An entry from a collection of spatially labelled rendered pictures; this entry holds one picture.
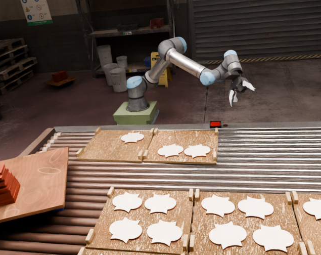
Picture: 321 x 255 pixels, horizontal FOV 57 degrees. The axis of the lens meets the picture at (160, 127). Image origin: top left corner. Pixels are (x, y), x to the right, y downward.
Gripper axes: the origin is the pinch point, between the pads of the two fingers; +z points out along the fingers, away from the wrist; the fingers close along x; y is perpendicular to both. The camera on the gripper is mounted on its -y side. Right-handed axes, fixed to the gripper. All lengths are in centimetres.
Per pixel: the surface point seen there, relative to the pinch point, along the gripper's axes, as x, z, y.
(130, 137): 70, -7, -24
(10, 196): 71, 42, -87
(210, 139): 33.5, 4.7, 9.1
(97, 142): 86, -6, -40
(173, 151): 44.8, 12.4, -11.5
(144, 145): 61, 3, -20
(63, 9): 334, -475, -3
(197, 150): 34.7, 14.5, -2.1
